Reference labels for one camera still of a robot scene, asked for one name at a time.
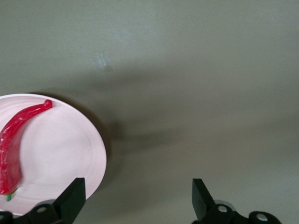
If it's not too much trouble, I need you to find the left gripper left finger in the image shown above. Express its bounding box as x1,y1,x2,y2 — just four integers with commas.
0,177,86,224

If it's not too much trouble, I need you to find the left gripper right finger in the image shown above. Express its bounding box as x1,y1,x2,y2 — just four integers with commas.
191,178,281,224

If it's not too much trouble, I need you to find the red chili pepper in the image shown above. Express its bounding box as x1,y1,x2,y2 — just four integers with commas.
0,99,52,202

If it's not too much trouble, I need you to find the pink round plate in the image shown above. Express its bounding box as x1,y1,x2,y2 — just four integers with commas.
0,93,107,217

